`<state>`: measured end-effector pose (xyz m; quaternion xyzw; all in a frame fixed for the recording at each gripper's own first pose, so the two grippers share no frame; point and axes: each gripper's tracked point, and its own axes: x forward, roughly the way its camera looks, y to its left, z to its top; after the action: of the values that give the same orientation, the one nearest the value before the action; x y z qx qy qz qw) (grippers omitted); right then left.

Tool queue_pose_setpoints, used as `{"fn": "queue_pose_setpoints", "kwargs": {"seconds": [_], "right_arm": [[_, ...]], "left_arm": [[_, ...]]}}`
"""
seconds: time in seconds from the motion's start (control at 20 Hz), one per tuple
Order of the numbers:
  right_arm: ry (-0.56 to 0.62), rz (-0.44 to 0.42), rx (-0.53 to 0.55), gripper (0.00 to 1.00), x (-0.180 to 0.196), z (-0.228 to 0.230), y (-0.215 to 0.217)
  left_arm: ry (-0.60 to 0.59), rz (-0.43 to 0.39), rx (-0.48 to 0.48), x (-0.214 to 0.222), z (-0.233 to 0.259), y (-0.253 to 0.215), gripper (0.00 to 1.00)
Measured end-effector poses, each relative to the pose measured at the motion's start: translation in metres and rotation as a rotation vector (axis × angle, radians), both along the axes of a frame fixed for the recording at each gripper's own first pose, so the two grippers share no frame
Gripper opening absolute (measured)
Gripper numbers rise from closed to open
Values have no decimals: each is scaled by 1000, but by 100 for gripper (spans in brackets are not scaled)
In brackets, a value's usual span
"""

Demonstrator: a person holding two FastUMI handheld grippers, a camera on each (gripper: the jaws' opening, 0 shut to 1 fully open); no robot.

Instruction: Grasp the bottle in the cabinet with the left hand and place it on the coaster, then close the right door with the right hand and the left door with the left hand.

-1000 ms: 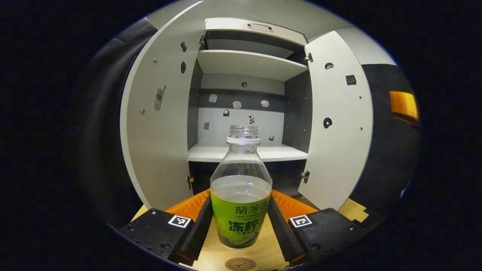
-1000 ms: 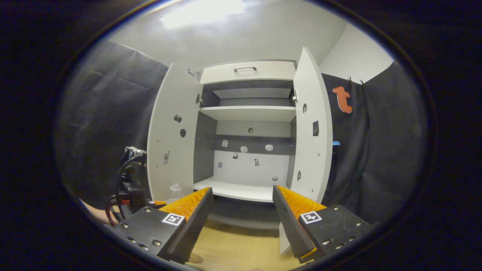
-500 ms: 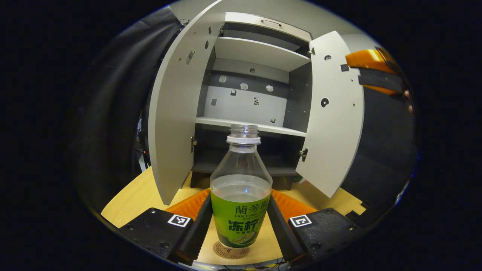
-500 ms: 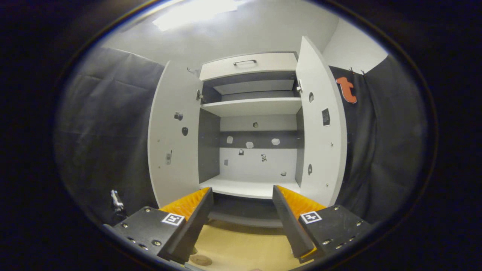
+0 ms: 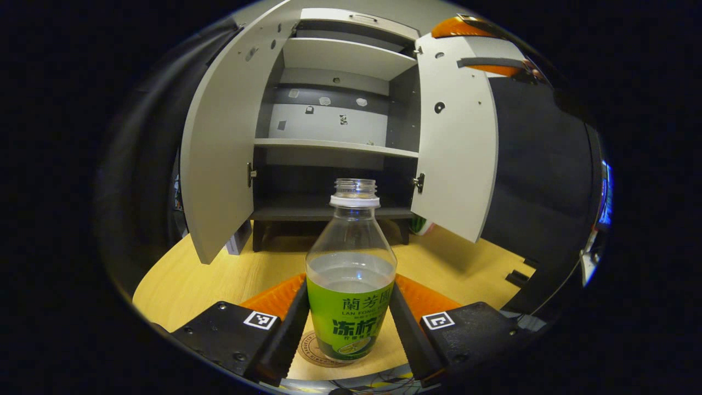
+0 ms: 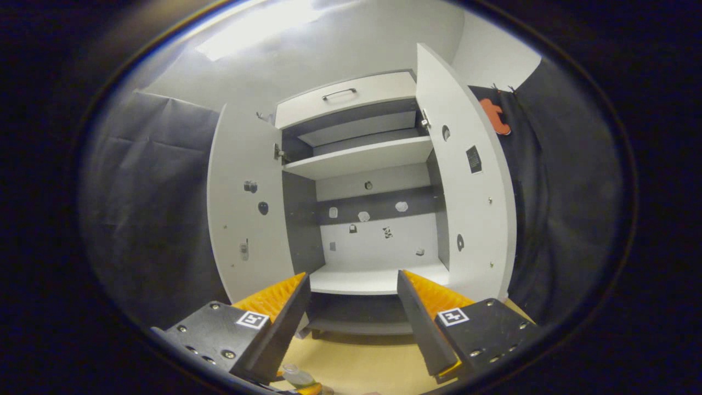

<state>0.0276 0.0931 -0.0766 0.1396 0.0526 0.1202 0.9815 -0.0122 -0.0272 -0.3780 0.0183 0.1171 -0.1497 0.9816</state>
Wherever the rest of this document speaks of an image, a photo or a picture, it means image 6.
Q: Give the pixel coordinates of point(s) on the white cabinet shelf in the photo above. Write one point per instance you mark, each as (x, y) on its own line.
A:
(356, 158)
(373, 280)

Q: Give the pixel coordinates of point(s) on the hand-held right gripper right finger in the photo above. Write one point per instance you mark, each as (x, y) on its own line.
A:
(425, 329)

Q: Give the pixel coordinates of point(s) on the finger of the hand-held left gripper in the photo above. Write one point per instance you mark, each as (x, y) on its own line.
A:
(311, 390)

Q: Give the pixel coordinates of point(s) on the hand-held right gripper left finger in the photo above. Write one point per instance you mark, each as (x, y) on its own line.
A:
(279, 329)

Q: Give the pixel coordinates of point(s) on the white cabinet door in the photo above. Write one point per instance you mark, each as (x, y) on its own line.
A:
(241, 208)
(471, 208)

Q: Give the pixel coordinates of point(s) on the green label bottle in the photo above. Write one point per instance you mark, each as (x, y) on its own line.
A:
(297, 376)

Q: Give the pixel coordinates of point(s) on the white cabinet drawer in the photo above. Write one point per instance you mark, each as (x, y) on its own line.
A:
(351, 107)

